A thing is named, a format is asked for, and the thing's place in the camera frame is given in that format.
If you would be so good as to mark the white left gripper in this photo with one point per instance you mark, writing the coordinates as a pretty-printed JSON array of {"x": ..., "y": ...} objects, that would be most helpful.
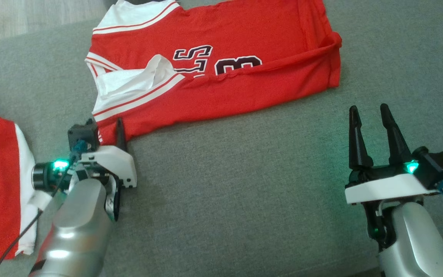
[{"x": 117, "y": 161}]

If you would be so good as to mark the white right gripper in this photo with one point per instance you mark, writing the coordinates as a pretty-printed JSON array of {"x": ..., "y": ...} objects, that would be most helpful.
[{"x": 387, "y": 186}]

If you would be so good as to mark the red jersey with white sleeves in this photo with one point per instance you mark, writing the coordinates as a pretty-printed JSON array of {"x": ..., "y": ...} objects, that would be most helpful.
[{"x": 244, "y": 38}]

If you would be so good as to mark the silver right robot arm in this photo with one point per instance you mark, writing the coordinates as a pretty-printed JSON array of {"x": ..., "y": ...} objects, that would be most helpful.
[{"x": 413, "y": 238}]

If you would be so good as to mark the grey floor rug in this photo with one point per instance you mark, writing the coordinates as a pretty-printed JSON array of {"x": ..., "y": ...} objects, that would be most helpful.
[{"x": 225, "y": 192}]

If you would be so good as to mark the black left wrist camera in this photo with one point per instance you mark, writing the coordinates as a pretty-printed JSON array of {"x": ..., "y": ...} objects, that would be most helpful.
[{"x": 83, "y": 132}]

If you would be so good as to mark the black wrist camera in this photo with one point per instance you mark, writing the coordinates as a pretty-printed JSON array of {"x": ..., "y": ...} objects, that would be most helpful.
[
  {"x": 83, "y": 132},
  {"x": 437, "y": 165}
]

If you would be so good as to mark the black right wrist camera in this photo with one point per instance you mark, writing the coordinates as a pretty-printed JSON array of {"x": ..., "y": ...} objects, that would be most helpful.
[{"x": 437, "y": 165}]

